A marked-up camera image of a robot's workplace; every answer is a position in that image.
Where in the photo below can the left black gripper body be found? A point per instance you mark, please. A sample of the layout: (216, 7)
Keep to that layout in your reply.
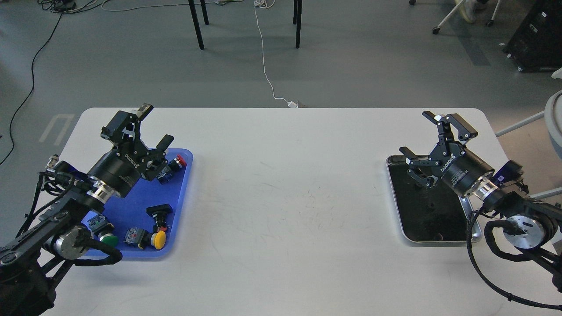
(121, 170)

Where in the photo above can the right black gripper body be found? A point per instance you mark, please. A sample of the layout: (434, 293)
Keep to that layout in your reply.
(460, 169)

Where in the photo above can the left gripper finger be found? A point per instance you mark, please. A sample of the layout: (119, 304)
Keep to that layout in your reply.
(124, 129)
(156, 157)

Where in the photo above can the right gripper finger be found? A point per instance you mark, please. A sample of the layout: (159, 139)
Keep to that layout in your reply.
(417, 164)
(453, 132)

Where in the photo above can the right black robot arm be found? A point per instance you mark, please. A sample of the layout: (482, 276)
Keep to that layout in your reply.
(518, 225)

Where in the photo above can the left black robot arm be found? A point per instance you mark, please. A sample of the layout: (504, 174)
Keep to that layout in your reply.
(53, 239)

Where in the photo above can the metal tray black mat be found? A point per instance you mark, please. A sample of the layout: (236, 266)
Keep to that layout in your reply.
(428, 217)

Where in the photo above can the blue plastic tray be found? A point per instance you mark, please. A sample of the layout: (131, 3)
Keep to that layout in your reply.
(129, 212)

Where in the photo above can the black square push button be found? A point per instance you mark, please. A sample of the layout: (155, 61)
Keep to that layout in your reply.
(159, 214)

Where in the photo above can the grey round chair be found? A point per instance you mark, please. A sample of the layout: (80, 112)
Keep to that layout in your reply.
(535, 143)

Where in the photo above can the white chair base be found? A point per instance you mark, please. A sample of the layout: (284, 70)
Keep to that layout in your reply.
(467, 9)

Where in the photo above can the black equipment case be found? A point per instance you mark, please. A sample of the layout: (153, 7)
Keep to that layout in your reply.
(537, 43)

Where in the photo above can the red push button switch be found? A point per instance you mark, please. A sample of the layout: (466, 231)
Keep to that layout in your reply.
(172, 168)

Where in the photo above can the green push button switch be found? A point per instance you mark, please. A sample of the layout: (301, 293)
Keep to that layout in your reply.
(100, 227)

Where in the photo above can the yellow push button switch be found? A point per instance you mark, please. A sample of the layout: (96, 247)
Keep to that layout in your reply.
(141, 238)

